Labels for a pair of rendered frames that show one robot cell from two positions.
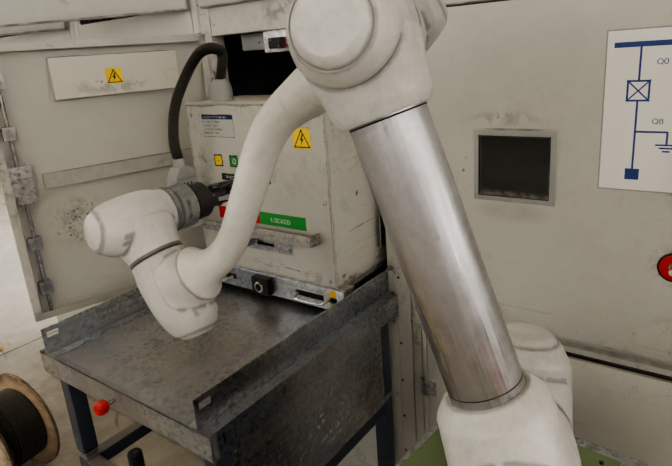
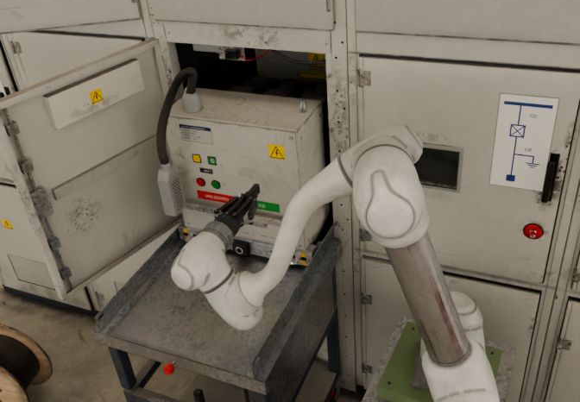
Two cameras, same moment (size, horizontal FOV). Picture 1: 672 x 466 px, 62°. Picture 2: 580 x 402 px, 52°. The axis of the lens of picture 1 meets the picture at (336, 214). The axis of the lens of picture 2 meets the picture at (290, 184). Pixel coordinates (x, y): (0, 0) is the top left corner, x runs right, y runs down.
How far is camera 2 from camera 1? 86 cm
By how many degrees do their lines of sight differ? 19
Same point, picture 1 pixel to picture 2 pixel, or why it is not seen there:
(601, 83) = (494, 123)
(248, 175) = (292, 236)
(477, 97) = (408, 121)
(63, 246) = (72, 239)
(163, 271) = (232, 295)
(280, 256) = (255, 228)
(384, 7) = (418, 207)
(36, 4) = not seen: outside the picture
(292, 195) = (267, 188)
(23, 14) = not seen: outside the picture
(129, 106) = (106, 115)
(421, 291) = (422, 317)
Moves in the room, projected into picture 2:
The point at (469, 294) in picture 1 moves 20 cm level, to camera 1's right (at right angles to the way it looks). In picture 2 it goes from (447, 317) to (526, 297)
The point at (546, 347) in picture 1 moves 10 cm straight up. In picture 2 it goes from (470, 310) to (474, 283)
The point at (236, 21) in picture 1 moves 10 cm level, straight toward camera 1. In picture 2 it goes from (192, 34) to (200, 43)
